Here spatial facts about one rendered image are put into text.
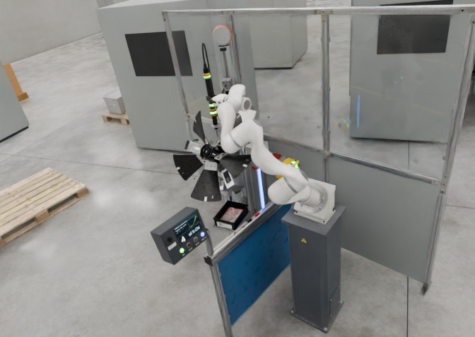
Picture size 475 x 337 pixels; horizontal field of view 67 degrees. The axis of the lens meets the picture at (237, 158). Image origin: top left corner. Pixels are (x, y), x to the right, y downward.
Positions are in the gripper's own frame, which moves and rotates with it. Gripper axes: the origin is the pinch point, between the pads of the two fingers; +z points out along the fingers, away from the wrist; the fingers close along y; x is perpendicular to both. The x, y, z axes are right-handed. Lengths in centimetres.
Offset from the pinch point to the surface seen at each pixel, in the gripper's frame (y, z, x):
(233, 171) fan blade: -8, -19, -47
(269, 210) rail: 3, -38, -80
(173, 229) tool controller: -75, -40, -39
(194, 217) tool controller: -61, -40, -41
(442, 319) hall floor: 50, -146, -164
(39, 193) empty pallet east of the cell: -60, 286, -147
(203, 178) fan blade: -15, 6, -57
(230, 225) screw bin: -26, -27, -78
